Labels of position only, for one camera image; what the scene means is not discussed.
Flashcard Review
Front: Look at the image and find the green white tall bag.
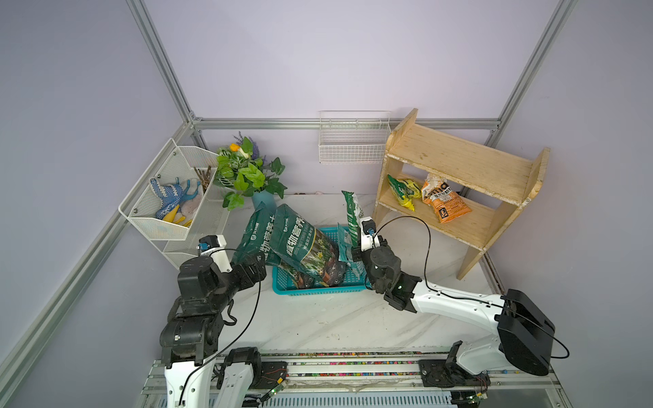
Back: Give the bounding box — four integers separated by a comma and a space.
342, 190, 363, 249

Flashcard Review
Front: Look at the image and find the dark green soil bag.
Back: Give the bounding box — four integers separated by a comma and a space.
231, 201, 317, 291
270, 204, 347, 287

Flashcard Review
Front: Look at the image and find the yellow green small bag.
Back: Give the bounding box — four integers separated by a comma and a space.
387, 174, 422, 212

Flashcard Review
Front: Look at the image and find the orange small bag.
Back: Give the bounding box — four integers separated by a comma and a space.
421, 173, 472, 224

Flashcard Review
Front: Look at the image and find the teal white fertilizer bag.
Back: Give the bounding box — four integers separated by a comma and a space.
337, 224, 365, 279

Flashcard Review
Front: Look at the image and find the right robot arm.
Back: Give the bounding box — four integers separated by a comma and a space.
361, 245, 555, 388

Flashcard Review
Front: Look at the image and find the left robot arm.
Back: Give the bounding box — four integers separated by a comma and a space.
159, 250, 286, 407

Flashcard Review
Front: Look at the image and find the wooden two-tier shelf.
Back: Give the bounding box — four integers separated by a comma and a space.
369, 108, 552, 282

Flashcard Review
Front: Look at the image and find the teal plastic basket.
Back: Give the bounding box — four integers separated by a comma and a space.
270, 219, 367, 296

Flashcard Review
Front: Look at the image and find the white mesh tiered rack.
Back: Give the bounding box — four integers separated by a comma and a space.
118, 139, 229, 267

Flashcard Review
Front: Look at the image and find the teal vase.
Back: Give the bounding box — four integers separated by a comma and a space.
252, 190, 277, 213

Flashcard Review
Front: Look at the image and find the yellow toy in rack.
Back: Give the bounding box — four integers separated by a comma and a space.
162, 205, 186, 224

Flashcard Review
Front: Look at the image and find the brown twigs bundle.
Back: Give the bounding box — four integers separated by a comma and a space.
194, 166, 213, 192

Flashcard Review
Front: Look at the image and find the artificial green plant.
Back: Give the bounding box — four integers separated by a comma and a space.
214, 134, 287, 211

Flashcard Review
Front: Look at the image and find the blue knitted glove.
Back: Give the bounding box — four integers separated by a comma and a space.
149, 178, 201, 220

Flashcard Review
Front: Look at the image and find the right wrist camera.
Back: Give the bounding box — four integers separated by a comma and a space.
359, 217, 379, 253

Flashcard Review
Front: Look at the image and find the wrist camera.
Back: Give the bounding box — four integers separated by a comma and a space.
359, 217, 379, 253
197, 235, 232, 273

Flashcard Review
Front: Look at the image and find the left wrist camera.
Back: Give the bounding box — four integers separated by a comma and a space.
197, 235, 232, 273

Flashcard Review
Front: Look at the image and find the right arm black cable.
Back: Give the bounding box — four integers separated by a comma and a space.
371, 215, 571, 360

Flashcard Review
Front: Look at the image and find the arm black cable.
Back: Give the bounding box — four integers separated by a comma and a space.
371, 215, 571, 360
175, 246, 263, 406

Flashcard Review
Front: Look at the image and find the white wire wall basket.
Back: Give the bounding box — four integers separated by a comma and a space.
318, 110, 391, 164

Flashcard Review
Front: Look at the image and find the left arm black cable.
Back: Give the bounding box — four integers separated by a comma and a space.
175, 246, 263, 406

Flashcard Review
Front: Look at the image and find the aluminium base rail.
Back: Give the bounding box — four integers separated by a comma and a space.
135, 351, 571, 407

